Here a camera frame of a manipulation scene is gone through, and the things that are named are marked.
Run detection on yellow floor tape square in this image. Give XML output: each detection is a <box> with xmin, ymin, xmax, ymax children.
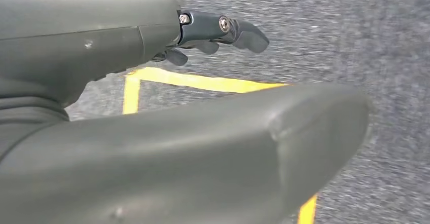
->
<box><xmin>122</xmin><ymin>66</ymin><xmax>318</xmax><ymax>224</ymax></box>

